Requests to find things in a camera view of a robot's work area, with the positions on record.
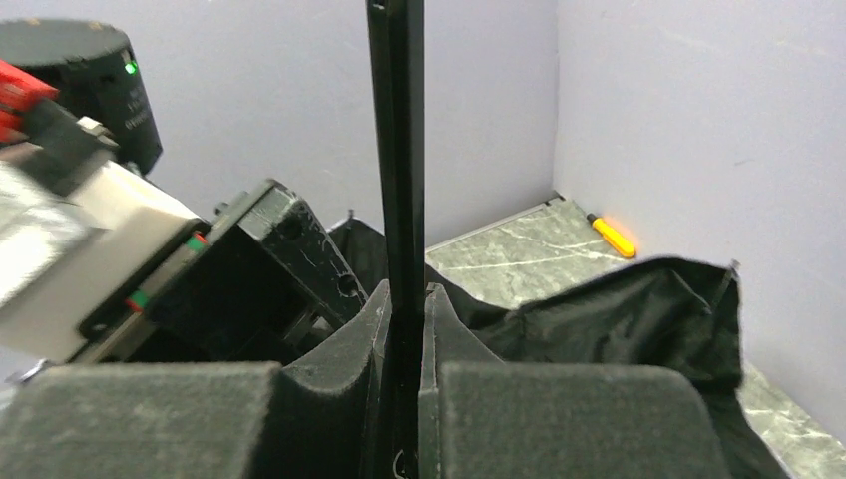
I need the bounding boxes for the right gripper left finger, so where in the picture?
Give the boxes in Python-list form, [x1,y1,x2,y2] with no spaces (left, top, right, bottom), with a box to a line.
[280,281,392,478]

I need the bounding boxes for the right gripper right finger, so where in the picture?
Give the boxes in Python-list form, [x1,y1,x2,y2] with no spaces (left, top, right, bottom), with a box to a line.
[417,282,503,479]

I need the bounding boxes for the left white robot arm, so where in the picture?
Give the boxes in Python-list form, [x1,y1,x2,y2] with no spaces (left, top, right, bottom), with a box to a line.
[1,19,367,363]

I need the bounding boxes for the lilac umbrella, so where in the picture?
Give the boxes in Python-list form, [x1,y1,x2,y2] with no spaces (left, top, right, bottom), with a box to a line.
[326,0,791,479]

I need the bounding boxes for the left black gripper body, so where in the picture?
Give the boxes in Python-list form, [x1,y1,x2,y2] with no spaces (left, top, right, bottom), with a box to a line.
[79,179,367,364]

